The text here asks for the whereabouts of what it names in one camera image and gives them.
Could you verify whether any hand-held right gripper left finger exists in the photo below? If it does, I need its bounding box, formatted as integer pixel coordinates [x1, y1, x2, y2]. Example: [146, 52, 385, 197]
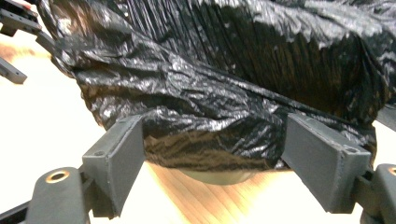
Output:
[81, 114, 147, 218]

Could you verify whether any green plastic trash bin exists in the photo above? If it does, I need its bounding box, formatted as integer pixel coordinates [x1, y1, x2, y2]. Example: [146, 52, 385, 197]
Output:
[178, 168, 260, 187]

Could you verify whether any black plastic garbage bag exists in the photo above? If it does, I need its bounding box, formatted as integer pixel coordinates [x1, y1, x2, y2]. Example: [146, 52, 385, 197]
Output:
[34, 0, 396, 174]

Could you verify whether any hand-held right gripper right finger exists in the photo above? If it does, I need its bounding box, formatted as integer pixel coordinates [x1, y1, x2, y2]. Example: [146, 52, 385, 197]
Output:
[280, 112, 372, 215]

